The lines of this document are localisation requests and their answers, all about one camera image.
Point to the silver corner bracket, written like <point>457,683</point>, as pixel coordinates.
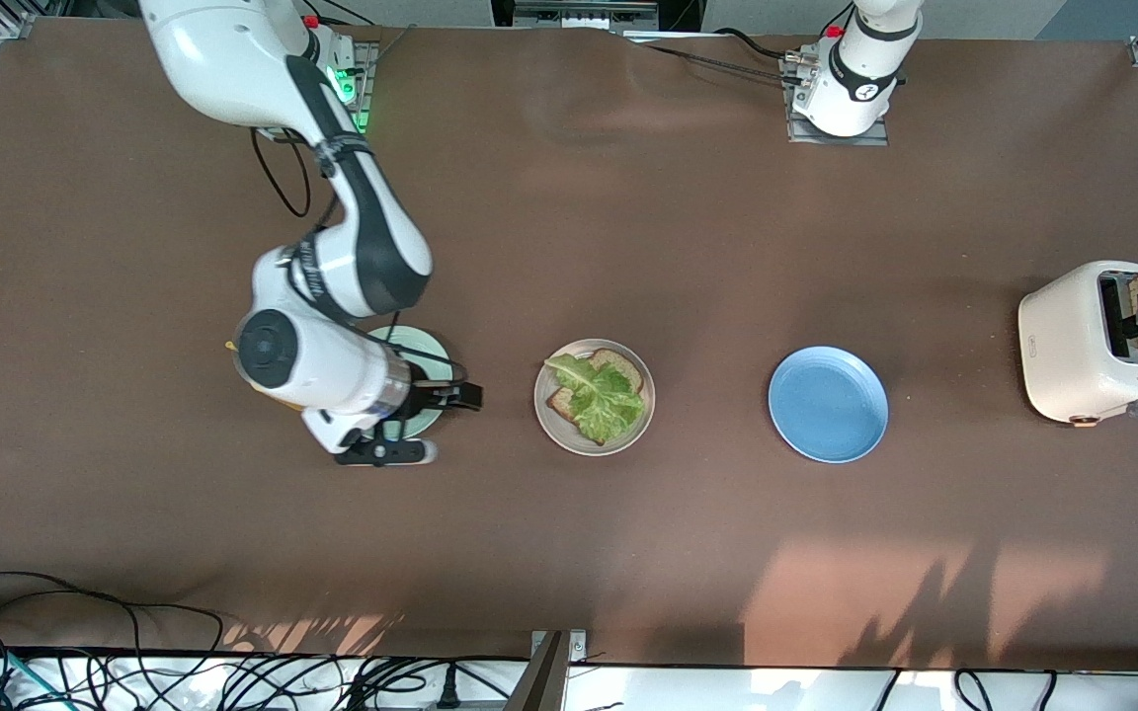
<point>579,647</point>

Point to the beige plate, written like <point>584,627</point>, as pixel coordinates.
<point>554,430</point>

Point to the grey aluminium profile post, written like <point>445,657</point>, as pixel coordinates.
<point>539,681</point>

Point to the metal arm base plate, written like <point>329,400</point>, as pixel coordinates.
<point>368,99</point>
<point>865,140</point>

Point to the green lettuce leaf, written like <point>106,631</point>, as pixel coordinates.
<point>599,400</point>

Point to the black power plug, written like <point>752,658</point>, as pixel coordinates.
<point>447,691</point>

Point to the grey power strip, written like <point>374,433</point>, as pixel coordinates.
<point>579,15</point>

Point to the blue plate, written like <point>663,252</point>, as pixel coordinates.
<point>826,405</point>

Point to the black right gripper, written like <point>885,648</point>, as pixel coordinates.
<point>428,397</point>

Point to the mint green plate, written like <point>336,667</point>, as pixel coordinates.
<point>426,351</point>

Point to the cream white toaster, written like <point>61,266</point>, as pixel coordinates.
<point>1063,346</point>

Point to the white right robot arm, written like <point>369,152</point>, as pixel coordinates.
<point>332,365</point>

